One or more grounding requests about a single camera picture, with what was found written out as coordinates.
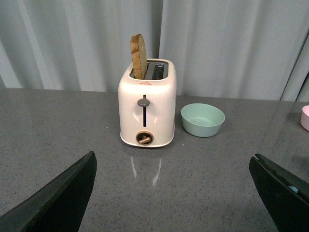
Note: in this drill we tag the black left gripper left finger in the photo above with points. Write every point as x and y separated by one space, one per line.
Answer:
60 205

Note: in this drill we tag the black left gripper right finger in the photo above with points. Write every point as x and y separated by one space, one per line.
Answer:
285 196

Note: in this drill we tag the pink bowl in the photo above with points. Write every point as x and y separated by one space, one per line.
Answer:
305 117

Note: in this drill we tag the green bowl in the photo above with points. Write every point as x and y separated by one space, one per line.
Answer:
202 120

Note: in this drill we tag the cream two-slot toaster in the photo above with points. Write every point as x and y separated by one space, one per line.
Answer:
147 106

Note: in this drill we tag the toasted bread slice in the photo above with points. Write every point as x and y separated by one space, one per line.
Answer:
138 54

